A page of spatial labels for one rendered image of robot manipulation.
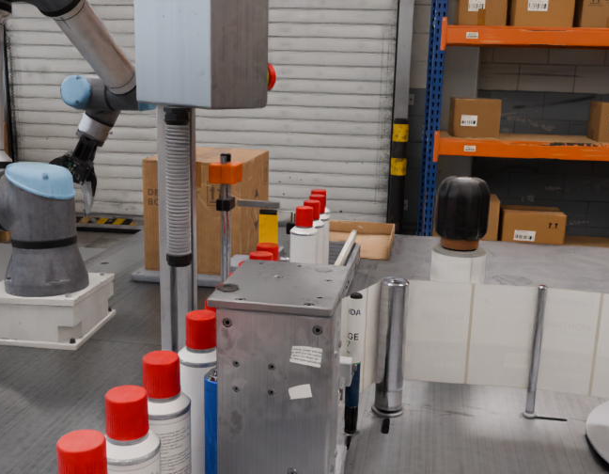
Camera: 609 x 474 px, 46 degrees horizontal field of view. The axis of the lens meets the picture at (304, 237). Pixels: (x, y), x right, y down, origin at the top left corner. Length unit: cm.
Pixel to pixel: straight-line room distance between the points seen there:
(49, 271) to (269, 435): 80
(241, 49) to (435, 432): 55
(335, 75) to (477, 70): 103
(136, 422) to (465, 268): 67
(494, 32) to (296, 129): 164
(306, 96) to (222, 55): 455
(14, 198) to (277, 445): 85
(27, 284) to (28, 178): 19
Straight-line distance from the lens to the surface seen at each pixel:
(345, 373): 84
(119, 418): 59
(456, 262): 113
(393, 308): 95
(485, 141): 477
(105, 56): 158
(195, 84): 92
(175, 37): 96
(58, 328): 138
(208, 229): 170
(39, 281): 138
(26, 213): 137
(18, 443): 109
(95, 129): 184
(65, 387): 124
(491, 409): 106
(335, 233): 224
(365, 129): 543
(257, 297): 63
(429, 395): 108
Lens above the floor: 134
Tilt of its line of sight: 13 degrees down
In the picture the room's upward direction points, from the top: 1 degrees clockwise
